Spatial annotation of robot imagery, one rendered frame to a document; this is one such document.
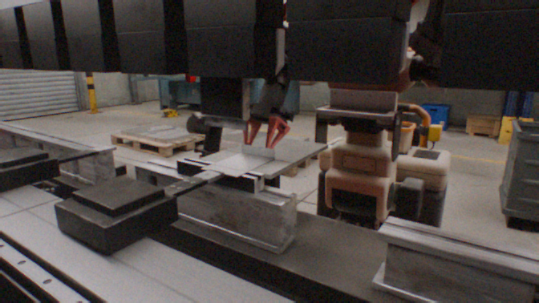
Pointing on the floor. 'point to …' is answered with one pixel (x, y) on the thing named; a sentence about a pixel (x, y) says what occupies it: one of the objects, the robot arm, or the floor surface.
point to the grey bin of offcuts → (521, 175)
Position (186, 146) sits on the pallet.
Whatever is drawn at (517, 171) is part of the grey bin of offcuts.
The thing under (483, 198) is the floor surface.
